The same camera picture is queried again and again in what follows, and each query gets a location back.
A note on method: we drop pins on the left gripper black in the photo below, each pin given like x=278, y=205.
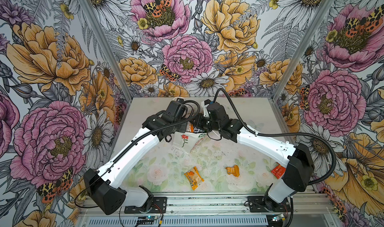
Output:
x=182, y=128

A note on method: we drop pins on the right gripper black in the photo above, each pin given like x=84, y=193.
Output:
x=198, y=122

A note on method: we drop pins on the green Fox's lemon candy bag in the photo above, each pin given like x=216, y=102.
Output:
x=200, y=131

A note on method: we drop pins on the white paper gift bag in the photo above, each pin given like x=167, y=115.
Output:
x=187, y=141

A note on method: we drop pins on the small orange yellow snack packet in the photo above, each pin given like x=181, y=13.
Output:
x=194, y=178

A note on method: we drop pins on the small orange candy packet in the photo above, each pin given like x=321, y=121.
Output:
x=234, y=170

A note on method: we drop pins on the small red snack packet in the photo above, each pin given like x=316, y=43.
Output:
x=278, y=171

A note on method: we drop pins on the orange Fox's fruits candy bag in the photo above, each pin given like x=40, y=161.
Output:
x=191, y=128

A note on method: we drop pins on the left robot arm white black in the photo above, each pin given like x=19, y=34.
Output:
x=104, y=185

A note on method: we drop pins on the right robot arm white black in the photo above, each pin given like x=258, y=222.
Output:
x=296, y=159

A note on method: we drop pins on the floral table mat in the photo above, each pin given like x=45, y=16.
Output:
x=162, y=168

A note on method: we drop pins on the green circuit board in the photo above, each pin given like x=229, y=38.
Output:
x=278, y=218

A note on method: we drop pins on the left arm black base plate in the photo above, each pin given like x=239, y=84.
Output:
x=156, y=205

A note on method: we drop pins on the aluminium front rail frame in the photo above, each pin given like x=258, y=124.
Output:
x=209, y=204

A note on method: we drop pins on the white slotted cable duct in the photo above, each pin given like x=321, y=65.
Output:
x=183, y=221

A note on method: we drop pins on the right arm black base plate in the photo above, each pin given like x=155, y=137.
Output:
x=261, y=204

